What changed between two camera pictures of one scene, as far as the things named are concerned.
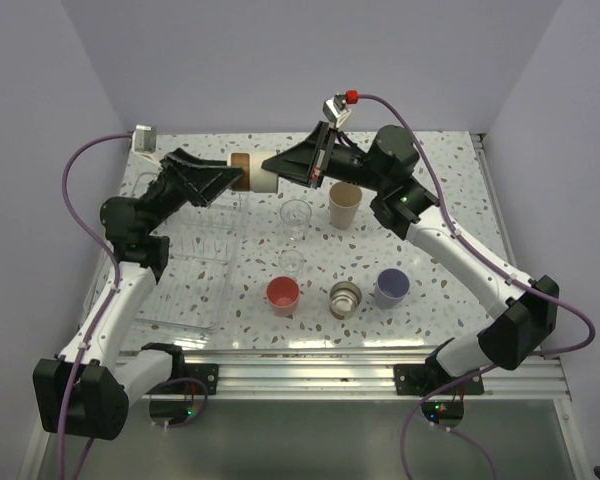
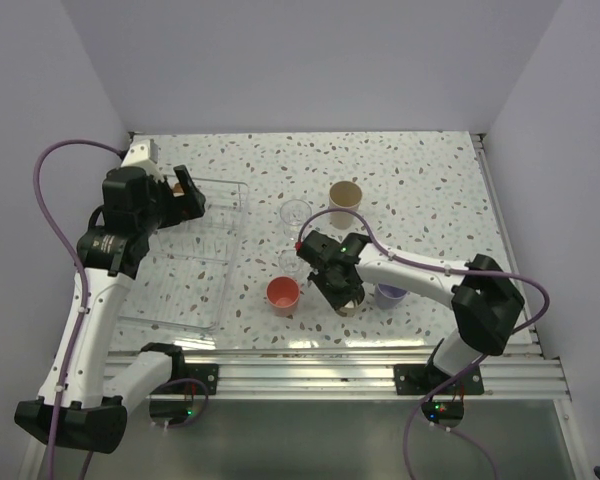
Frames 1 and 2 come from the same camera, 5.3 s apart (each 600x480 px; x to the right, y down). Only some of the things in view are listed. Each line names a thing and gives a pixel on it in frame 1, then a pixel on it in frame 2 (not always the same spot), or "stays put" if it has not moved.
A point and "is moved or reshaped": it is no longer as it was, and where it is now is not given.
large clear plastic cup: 295,216 stays put
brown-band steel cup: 253,178 is moved or reshaped
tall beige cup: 344,200 stays put
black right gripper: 299,163 to 336,299
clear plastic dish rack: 203,247 stays put
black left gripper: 201,180 to 186,207
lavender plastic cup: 391,287 stays put
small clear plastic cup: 291,261 stays put
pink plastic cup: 283,294 stays put
